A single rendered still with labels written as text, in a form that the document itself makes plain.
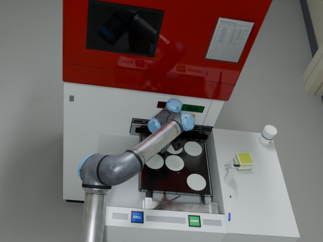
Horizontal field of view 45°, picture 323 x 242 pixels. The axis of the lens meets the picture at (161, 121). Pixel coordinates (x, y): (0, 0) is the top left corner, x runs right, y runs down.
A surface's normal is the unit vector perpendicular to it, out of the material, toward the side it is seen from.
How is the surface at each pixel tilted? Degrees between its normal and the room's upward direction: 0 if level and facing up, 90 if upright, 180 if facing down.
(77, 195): 90
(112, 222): 0
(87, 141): 90
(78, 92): 90
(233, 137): 0
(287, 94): 0
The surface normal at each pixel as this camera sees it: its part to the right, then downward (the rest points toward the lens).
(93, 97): 0.03, 0.74
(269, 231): 0.18, -0.66
